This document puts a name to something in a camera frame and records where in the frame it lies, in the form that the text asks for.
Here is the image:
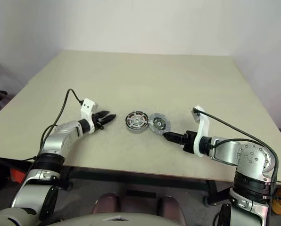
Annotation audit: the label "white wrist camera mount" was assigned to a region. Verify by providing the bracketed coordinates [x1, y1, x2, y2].
[191, 105, 211, 158]
[80, 98, 99, 134]

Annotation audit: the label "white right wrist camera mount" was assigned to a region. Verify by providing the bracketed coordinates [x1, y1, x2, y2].
[191, 105, 211, 158]

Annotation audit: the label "yellow brown object on floor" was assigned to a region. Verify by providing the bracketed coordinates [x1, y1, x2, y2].
[272, 187, 281, 215]

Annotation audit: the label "dark maroon rounded shape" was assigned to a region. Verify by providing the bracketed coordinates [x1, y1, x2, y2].
[159, 195, 182, 216]
[93, 193, 120, 215]

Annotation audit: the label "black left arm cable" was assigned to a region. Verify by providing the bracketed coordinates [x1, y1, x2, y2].
[20, 88, 84, 163]

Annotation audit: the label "silver round motor lid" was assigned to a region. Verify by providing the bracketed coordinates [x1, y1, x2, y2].
[148, 112, 172, 136]

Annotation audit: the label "black table frame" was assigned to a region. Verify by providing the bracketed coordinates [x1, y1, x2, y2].
[60, 166, 218, 206]

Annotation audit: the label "silver spoked rotor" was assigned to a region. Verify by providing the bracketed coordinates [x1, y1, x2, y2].
[130, 115, 145, 128]

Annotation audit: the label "grey robot torso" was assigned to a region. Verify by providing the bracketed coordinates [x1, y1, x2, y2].
[50, 212, 180, 226]

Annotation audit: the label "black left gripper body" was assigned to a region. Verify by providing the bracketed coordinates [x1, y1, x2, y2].
[92, 111, 106, 130]

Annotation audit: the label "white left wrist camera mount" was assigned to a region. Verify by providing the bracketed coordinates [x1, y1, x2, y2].
[80, 98, 99, 134]

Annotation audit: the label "orange object under table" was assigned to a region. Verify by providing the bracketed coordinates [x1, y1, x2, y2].
[10, 169, 27, 185]

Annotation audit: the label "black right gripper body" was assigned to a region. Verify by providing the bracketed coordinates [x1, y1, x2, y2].
[182, 130, 197, 153]

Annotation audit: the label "round motor housing copper windings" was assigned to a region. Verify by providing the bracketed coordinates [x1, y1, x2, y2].
[124, 112, 149, 135]

